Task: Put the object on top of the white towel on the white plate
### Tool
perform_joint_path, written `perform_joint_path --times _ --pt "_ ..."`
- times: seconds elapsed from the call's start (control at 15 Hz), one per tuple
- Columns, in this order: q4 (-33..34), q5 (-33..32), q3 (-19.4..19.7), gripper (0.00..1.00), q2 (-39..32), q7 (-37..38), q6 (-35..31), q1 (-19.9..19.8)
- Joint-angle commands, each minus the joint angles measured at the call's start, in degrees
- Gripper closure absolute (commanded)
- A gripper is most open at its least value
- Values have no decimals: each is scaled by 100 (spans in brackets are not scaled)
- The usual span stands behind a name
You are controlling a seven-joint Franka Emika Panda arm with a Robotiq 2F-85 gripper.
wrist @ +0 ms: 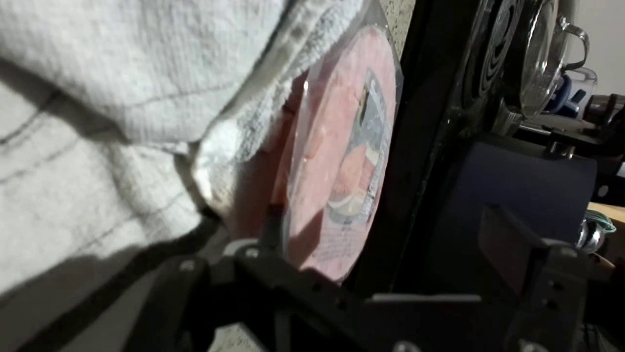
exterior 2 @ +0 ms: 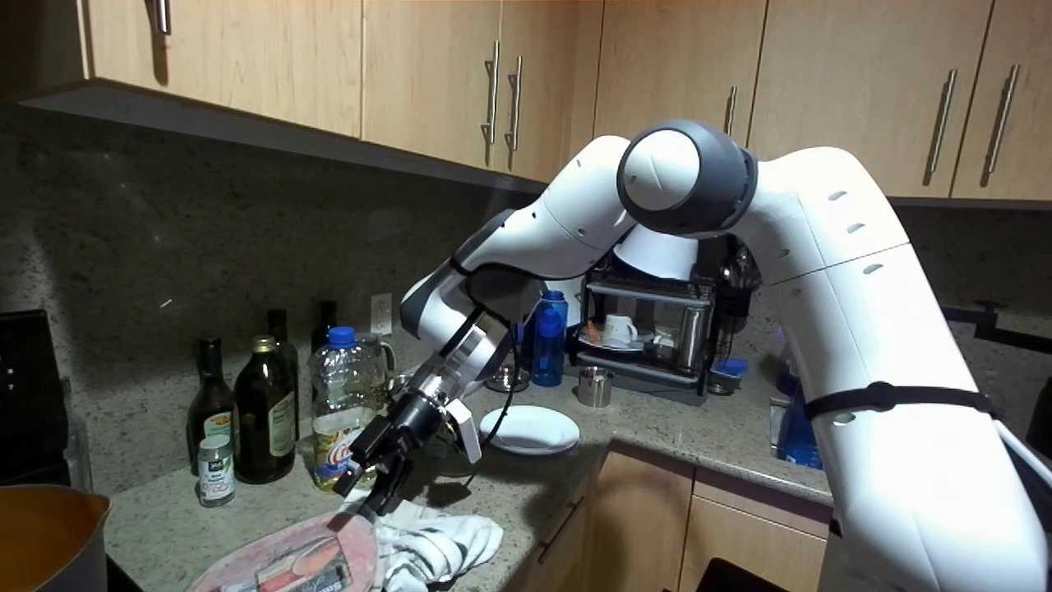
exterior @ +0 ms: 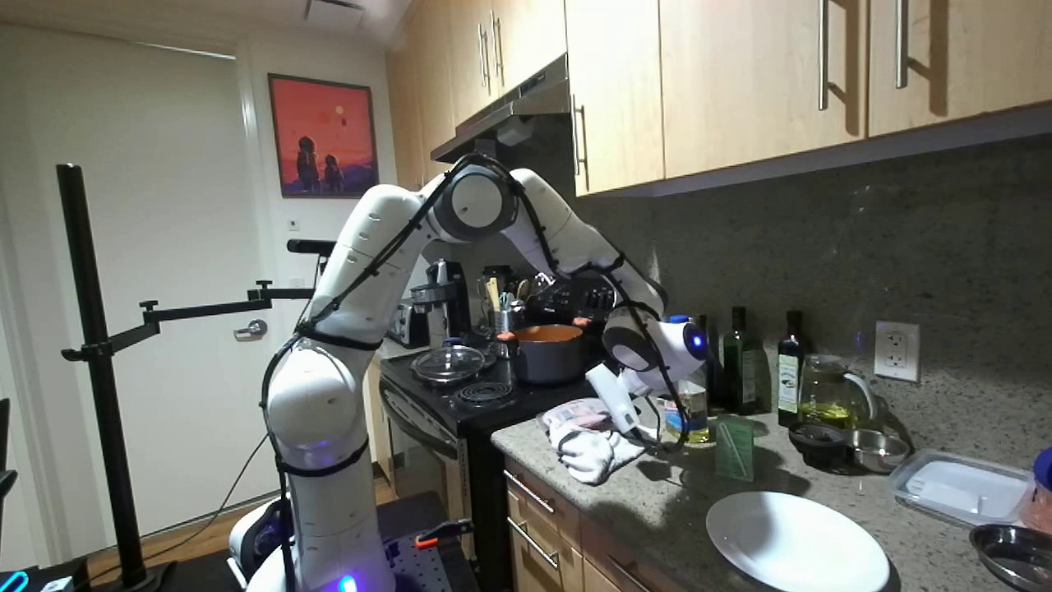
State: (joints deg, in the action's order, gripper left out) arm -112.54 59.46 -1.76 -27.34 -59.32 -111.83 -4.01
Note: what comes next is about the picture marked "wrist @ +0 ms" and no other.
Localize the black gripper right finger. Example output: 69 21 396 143
476 201 591 352

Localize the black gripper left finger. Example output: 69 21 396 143
122 201 327 352

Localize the pink sliced ham package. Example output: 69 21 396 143
226 23 400 287

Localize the white striped towel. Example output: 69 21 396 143
0 0 366 299

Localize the black stove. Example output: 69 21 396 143
343 0 603 309

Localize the glass pot lid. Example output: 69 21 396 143
515 0 566 117

